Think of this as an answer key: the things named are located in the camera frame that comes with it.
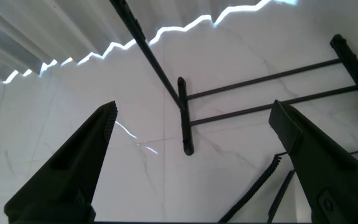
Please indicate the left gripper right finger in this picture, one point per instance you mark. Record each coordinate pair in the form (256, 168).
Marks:
(334, 186)

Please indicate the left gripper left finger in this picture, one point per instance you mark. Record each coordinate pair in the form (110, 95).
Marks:
(64, 186)

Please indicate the black clothes rack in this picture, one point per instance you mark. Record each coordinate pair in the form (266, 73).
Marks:
(185, 124)

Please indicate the white curtain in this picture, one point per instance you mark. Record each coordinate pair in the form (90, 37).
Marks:
(42, 31)

